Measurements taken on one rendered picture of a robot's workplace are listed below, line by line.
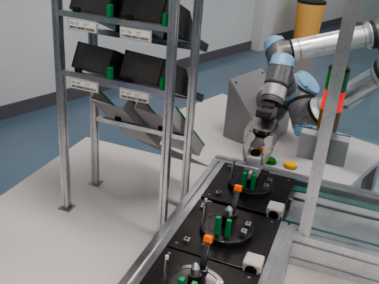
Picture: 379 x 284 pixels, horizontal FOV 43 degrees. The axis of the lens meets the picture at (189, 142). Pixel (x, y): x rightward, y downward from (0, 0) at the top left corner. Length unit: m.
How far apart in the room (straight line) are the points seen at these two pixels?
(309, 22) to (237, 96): 5.51
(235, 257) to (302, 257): 0.24
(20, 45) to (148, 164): 2.74
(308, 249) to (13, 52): 3.42
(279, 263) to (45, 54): 3.60
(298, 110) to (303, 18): 5.59
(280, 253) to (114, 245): 0.46
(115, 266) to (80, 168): 0.55
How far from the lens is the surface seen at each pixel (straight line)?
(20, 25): 4.33
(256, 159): 1.41
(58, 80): 1.37
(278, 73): 1.51
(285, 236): 1.33
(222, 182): 1.50
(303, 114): 1.87
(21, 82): 4.44
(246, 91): 2.01
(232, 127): 2.02
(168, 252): 1.20
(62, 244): 1.41
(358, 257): 1.35
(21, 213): 1.56
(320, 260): 1.37
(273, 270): 1.22
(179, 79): 1.35
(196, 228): 1.28
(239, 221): 1.29
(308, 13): 7.40
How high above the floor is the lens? 1.72
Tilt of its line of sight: 26 degrees down
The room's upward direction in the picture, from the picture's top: 4 degrees clockwise
